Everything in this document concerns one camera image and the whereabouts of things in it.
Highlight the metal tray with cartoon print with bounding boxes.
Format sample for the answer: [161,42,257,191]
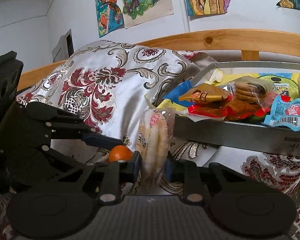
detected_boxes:
[173,61,300,157]

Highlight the light blue snack packet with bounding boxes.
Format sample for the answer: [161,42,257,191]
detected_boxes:
[262,95,300,132]

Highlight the round pastry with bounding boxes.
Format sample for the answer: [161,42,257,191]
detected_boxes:
[136,108,175,183]

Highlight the wooden bed rail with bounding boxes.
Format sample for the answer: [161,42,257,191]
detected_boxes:
[16,28,300,92]

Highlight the gold foil snack packet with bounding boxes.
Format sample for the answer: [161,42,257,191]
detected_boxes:
[178,83,230,104]

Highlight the cookies in clear wrapper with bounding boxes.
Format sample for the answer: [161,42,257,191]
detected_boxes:
[228,76,278,106]

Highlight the anime boy drawing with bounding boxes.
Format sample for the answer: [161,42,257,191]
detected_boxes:
[122,0,174,29]

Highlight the small orange fruit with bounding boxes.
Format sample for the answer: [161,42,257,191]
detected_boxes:
[108,145,133,163]

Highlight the red snack wrapper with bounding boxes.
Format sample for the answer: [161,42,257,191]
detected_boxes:
[187,99,270,121]

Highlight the blue yellow snack bag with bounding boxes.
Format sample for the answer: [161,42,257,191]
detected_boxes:
[157,80,194,112]

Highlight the orange-haired girl drawing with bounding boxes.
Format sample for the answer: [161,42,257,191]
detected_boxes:
[95,0,123,38]

